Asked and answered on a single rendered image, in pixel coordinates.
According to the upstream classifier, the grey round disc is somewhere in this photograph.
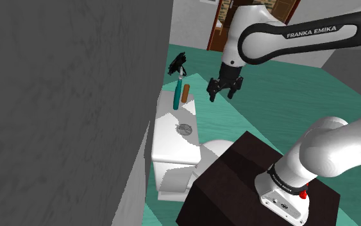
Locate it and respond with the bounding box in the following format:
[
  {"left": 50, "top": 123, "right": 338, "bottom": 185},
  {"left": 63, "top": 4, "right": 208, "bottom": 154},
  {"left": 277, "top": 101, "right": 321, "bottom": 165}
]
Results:
[{"left": 174, "top": 123, "right": 194, "bottom": 136}]

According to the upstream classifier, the brown wooden door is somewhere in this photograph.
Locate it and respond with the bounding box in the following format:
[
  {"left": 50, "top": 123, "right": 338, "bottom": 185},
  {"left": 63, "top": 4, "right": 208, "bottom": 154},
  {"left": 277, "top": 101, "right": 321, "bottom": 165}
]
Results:
[{"left": 206, "top": 0, "right": 301, "bottom": 53}]

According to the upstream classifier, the teal handled black brush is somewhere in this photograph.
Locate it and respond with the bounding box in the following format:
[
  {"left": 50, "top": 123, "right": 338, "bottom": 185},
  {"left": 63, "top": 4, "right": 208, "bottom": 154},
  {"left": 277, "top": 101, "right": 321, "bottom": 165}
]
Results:
[{"left": 167, "top": 52, "right": 188, "bottom": 111}]

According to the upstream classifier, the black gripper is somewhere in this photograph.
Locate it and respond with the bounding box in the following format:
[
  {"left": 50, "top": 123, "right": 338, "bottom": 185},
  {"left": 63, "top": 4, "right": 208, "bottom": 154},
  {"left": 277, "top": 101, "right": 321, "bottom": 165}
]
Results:
[{"left": 206, "top": 62, "right": 244, "bottom": 103}]

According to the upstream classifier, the brown cylinder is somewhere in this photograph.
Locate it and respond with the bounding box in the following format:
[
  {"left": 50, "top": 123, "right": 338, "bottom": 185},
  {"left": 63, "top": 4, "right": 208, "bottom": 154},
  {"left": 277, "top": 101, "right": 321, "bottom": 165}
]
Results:
[{"left": 180, "top": 83, "right": 190, "bottom": 104}]

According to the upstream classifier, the dark brown robot stand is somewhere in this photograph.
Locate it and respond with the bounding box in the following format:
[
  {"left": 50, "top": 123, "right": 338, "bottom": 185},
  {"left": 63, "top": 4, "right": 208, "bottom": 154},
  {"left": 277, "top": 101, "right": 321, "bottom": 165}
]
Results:
[{"left": 176, "top": 130, "right": 341, "bottom": 226}]

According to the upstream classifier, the white toilet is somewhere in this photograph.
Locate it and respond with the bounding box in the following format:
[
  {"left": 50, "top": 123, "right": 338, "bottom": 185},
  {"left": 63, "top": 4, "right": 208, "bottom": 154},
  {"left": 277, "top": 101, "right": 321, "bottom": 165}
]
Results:
[{"left": 151, "top": 90, "right": 235, "bottom": 203}]

